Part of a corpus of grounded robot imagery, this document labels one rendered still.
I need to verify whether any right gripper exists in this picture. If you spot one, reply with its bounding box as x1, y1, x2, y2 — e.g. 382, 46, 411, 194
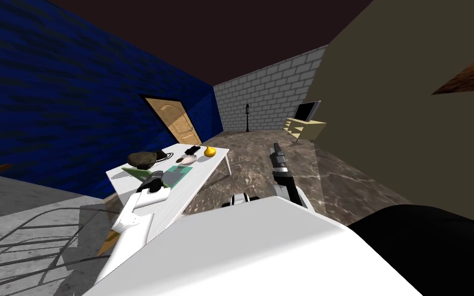
268, 141, 288, 170

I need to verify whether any light wooden door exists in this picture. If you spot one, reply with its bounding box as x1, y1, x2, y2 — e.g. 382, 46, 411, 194
140, 94, 203, 146

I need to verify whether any green book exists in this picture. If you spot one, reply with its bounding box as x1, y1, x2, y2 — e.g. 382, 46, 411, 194
121, 166, 152, 182

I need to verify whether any pale yellow cabinet with television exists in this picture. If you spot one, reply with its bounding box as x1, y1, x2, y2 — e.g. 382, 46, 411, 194
282, 100, 328, 143

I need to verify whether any dark brown bowl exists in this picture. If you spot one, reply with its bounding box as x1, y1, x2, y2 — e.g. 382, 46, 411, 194
127, 151, 159, 171

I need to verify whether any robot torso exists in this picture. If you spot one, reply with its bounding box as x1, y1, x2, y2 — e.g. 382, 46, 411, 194
82, 192, 424, 296

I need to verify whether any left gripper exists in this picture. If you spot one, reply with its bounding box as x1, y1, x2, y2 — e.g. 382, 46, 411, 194
145, 170, 166, 193

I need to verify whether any white table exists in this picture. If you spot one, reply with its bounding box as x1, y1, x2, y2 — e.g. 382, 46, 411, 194
105, 142, 233, 244

